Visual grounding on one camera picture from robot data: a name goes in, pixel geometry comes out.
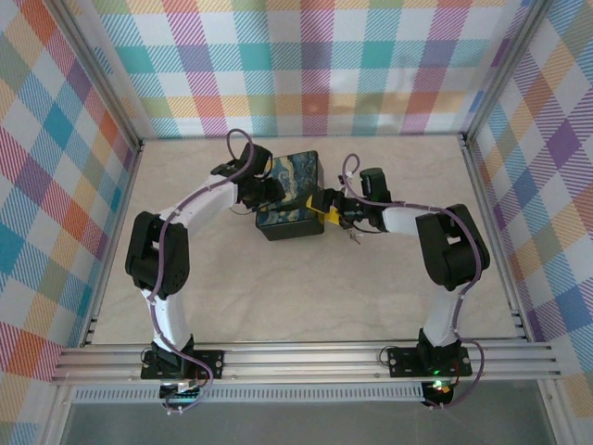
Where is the long aluminium base rail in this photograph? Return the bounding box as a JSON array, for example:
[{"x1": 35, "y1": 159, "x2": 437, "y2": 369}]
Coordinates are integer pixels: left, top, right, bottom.
[{"x1": 49, "y1": 341, "x2": 562, "y2": 385}]

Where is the aluminium upright post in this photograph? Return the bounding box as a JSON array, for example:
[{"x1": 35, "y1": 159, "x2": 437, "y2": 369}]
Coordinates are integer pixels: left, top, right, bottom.
[
  {"x1": 53, "y1": 0, "x2": 145, "y2": 152},
  {"x1": 461, "y1": 0, "x2": 560, "y2": 145}
]

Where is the slotted grey cable duct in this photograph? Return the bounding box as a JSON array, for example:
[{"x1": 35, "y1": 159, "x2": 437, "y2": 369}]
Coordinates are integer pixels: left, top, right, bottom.
[{"x1": 71, "y1": 387, "x2": 426, "y2": 405}]

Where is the small controller board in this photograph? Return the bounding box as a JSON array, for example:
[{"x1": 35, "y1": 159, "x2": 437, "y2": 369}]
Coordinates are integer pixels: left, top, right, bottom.
[
  {"x1": 158, "y1": 378, "x2": 208, "y2": 405},
  {"x1": 422, "y1": 378, "x2": 458, "y2": 405}
]

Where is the aluminium frame leg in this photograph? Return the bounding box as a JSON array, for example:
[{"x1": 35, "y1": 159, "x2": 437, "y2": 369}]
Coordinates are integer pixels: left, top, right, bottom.
[
  {"x1": 40, "y1": 383, "x2": 78, "y2": 445},
  {"x1": 536, "y1": 379, "x2": 574, "y2": 445}
]

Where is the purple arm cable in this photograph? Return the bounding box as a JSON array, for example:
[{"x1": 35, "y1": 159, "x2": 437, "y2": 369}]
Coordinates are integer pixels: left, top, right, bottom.
[
  {"x1": 340, "y1": 155, "x2": 486, "y2": 412},
  {"x1": 150, "y1": 129, "x2": 260, "y2": 416}
]

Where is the black box with starry print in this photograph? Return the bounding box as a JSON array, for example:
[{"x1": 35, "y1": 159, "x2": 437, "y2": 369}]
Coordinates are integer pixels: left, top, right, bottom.
[{"x1": 253, "y1": 149, "x2": 326, "y2": 242}]

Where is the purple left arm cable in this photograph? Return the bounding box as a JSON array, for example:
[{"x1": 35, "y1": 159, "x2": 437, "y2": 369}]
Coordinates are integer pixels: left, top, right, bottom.
[{"x1": 150, "y1": 129, "x2": 260, "y2": 416}]

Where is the aluminium side rail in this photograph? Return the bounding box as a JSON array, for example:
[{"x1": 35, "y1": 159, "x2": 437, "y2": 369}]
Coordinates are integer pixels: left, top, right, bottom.
[
  {"x1": 458, "y1": 133, "x2": 534, "y2": 344},
  {"x1": 81, "y1": 138, "x2": 145, "y2": 348}
]

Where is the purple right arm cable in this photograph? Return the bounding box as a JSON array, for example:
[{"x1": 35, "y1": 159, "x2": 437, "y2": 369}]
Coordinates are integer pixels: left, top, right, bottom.
[{"x1": 340, "y1": 155, "x2": 486, "y2": 412}]

